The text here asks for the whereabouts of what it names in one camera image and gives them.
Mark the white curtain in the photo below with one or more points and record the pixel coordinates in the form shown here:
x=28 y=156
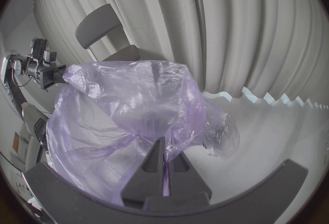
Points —
x=257 y=32
x=144 y=7

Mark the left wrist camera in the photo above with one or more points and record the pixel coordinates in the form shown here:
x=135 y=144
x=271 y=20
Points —
x=50 y=55

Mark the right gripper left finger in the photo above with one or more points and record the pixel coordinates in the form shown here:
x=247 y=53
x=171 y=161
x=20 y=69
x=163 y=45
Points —
x=151 y=166

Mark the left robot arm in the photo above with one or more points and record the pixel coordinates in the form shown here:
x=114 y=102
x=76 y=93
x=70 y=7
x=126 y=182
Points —
x=30 y=68

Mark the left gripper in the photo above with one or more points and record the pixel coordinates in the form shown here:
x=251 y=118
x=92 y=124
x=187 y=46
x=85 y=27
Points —
x=47 y=77

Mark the purple plastic bag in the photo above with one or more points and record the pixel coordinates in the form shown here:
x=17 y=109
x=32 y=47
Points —
x=123 y=104

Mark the white chair with grey seat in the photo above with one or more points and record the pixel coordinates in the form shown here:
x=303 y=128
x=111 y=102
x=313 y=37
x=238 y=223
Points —
x=96 y=26

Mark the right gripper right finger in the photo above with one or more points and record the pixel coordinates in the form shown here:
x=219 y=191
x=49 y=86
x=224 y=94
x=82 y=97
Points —
x=187 y=181

